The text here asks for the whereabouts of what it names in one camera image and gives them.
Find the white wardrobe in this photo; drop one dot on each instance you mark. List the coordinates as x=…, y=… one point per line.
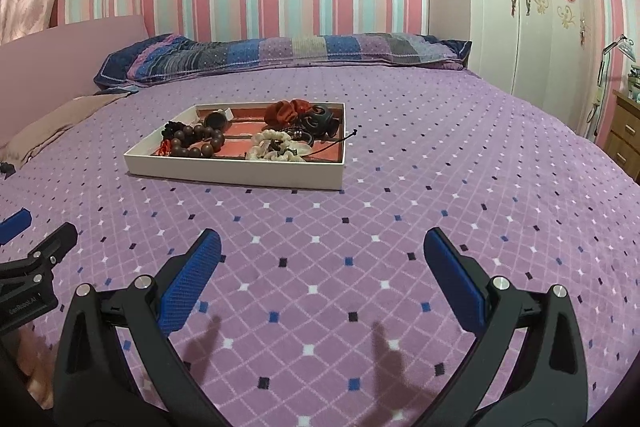
x=535, y=57

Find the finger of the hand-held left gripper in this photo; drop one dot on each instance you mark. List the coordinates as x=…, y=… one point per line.
x=55, y=242
x=14, y=226

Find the small black object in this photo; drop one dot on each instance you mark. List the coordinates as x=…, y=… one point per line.
x=7, y=169

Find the patchwork pillow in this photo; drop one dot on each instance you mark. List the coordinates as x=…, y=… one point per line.
x=280, y=52

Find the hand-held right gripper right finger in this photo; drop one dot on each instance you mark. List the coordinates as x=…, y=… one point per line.
x=455, y=282

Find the person's left forearm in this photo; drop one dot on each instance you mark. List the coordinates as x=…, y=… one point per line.
x=32, y=362

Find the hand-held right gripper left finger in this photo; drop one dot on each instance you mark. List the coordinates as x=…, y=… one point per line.
x=192, y=282

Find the pink headboard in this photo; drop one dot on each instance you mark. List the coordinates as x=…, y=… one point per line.
x=65, y=67

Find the wooden nightstand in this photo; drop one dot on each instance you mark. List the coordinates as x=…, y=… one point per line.
x=627, y=132

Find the red scrunchie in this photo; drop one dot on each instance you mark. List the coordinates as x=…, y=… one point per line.
x=282, y=113

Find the beige folded cloth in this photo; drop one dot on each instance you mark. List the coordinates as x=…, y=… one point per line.
x=55, y=122

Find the purple diamond-pattern bedspread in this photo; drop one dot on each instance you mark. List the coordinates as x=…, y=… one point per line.
x=400, y=187

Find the white tray with brick lining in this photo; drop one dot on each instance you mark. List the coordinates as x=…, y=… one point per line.
x=235, y=169

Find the black scrunchie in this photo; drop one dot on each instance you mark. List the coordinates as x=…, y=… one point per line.
x=320, y=119

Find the desk lamp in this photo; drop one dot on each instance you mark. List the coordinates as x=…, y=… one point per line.
x=624, y=47

